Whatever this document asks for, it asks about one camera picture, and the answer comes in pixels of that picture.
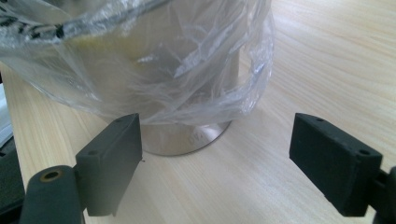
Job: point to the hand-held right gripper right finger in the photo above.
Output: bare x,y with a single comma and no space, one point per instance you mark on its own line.
336,168

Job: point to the clear round plastic bin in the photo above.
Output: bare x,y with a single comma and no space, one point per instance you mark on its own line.
180,140

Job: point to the clear plastic bag yellow face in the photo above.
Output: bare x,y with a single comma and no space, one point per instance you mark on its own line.
202,77

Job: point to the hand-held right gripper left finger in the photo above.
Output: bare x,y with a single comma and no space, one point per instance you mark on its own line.
109,168

